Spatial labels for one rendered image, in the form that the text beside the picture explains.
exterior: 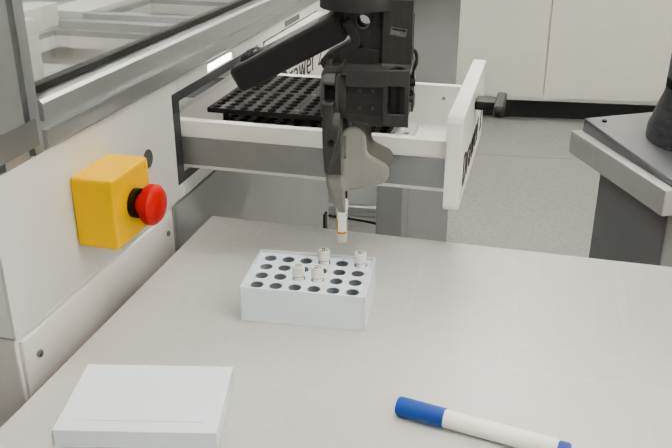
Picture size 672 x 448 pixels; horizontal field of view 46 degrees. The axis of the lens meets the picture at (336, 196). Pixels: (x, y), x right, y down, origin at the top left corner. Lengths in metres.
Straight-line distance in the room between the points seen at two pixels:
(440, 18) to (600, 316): 1.23
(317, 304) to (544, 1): 3.29
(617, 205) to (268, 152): 0.65
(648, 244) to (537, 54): 2.76
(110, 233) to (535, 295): 0.43
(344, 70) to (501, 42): 3.28
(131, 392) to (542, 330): 0.39
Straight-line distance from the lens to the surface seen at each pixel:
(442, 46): 1.97
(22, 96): 0.71
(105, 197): 0.75
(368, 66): 0.72
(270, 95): 1.03
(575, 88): 4.06
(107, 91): 0.82
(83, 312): 0.82
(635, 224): 1.33
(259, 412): 0.67
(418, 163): 0.89
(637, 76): 4.09
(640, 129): 1.37
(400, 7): 0.71
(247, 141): 0.94
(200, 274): 0.88
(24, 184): 0.71
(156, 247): 0.94
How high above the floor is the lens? 1.17
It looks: 23 degrees down
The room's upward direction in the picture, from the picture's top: straight up
